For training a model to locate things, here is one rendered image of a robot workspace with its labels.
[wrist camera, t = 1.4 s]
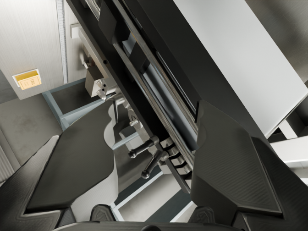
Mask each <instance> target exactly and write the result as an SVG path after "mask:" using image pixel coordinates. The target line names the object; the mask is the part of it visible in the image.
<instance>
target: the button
mask: <svg viewBox="0 0 308 231"><path fill-rule="evenodd" d="M15 78H16V80H17V82H18V84H19V85H20V87H21V89H22V90H24V89H27V88H30V87H33V86H36V85H39V84H41V81H40V77H39V74H38V73H37V71H36V70H35V71H31V72H28V73H24V74H21V75H18V76H15Z"/></svg>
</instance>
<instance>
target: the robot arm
mask: <svg viewBox="0 0 308 231"><path fill-rule="evenodd" d="M116 123H118V113H117V102H116V101H113V100H107V101H105V102H104V103H102V104H101V105H99V106H97V107H96V108H94V109H93V110H91V111H89V112H88V113H86V114H84V115H83V116H81V117H80V118H78V119H77V120H76V121H74V122H73V123H72V124H71V125H70V126H69V127H68V128H67V129H66V130H65V131H64V132H63V133H62V134H61V135H57V136H52V137H51V138H50V139H49V140H48V141H47V142H46V143H45V144H44V145H43V146H42V147H41V148H40V149H39V150H38V151H37V152H36V153H35V154H34V155H33V156H31V157H30V158H29V159H28V160H27V161H26V162H25V163H24V164H23V165H22V166H21V167H20V168H19V169H18V170H17V171H16V172H15V173H14V174H13V175H12V176H10V177H9V178H8V179H7V180H6V181H5V182H4V183H3V184H2V185H1V186H0V231H308V186H307V185H306V184H305V183H304V182H303V181H302V180H301V179H300V178H299V177H298V176H297V175H296V174H295V173H294V172H293V171H292V170H291V169H290V168H289V167H288V166H287V165H286V164H285V163H284V162H283V161H282V160H281V159H280V158H279V157H278V156H277V155H276V154H275V153H274V152H273V151H272V150H271V149H270V147H269V146H268V145H267V144H266V143H265V142H264V141H263V140H262V139H261V138H259V137H252V136H251V135H250V134H249V133H248V132H247V131H246V130H245V129H244V128H243V127H242V126H241V125H240V124H239V123H238V122H237V121H235V120H234V119H233V118H231V117H230V116H228V115H227V114H226V113H224V112H222V111H221V110H219V109H218V108H216V107H214V106H213V105H212V104H210V103H208V102H207V101H205V100H201V101H197V105H196V113H195V122H194V123H196V124H197V126H198V135H197V145H198V146H199V149H197V150H196V152H195V157H194V163H193V171H192V180H191V190H190V197H191V200H192V201H193V202H194V203H195V204H196V205H197V207H196V208H195V210H194V212H193V213H192V215H191V217H190V219H189V221H188V222H187V223H186V222H140V221H116V219H115V217H114V215H113V213H112V211H111V209H110V206H109V205H111V204H112V203H113V202H114V201H115V200H116V199H117V197H118V175H117V170H116V162H115V156H114V151H113V149H112V148H111V147H112V146H113V145H114V143H115V137H114V131H113V127H114V125H115V124H116Z"/></svg>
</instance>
